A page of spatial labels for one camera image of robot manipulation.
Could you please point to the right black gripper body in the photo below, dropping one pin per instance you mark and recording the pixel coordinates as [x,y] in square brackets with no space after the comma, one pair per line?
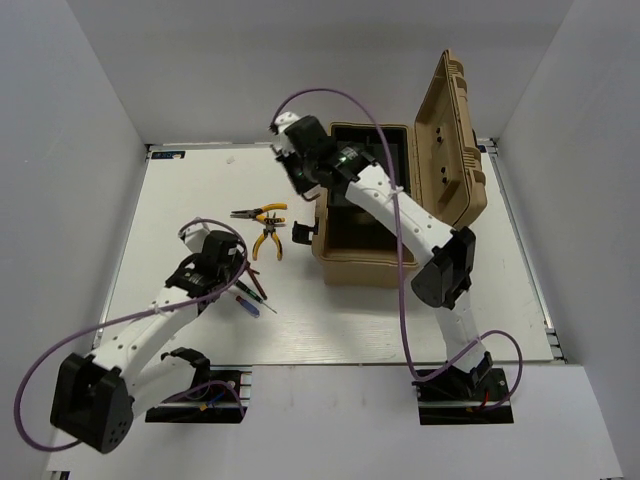
[300,169]

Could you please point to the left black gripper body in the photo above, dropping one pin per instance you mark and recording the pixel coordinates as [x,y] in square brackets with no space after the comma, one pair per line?
[233,268]

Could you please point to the tan plastic toolbox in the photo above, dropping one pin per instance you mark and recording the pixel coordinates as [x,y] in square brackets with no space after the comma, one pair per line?
[433,182]

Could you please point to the large dark hex key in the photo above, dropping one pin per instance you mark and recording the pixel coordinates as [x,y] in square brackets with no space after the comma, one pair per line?
[310,197]

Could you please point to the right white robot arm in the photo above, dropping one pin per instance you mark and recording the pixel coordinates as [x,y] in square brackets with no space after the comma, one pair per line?
[444,255]

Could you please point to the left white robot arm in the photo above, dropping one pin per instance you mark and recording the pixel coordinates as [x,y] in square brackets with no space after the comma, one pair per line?
[98,395]

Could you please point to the green black screwdriver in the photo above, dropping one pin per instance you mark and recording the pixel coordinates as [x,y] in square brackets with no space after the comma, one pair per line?
[255,296]

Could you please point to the long brown hex key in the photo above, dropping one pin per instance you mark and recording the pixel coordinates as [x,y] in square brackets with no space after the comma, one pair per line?
[253,274]

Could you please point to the red blue screwdriver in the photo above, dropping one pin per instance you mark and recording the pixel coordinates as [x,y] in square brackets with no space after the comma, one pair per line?
[248,306]

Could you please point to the yellow diagonal cutter pliers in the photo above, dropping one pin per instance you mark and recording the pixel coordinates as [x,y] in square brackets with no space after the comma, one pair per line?
[270,225]

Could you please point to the yellow needle-nose pliers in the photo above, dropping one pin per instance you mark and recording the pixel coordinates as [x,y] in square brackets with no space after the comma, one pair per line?
[257,212]

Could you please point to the black toolbox inner tray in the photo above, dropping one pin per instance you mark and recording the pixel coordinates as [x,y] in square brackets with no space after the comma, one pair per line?
[365,137]

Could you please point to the blue label sticker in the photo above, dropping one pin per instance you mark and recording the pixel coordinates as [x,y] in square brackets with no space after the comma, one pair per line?
[162,155]

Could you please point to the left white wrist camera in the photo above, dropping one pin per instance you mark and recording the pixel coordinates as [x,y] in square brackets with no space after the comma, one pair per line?
[194,235]

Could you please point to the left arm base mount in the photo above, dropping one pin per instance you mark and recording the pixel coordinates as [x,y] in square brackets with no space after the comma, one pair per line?
[212,396]

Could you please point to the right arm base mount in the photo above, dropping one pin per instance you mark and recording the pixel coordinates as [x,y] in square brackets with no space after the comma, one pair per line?
[444,401]

